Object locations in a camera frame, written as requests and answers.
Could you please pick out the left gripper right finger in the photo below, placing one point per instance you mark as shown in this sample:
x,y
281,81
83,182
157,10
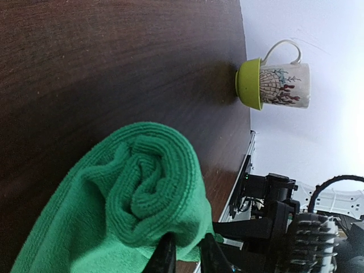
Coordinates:
x,y
212,257

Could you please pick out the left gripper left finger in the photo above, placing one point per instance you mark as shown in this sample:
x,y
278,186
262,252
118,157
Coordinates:
x,y
163,259

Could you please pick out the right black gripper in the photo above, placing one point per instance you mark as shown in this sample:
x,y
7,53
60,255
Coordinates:
x,y
262,234

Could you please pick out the green bowl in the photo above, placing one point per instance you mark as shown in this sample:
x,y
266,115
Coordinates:
x,y
247,84

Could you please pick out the green microfiber towel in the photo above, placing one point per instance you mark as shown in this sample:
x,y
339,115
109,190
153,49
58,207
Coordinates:
x,y
112,208

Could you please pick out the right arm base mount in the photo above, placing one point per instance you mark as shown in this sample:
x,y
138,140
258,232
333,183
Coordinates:
x,y
260,191

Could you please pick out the white coral pattern mug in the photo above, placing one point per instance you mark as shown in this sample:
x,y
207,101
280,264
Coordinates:
x,y
285,84

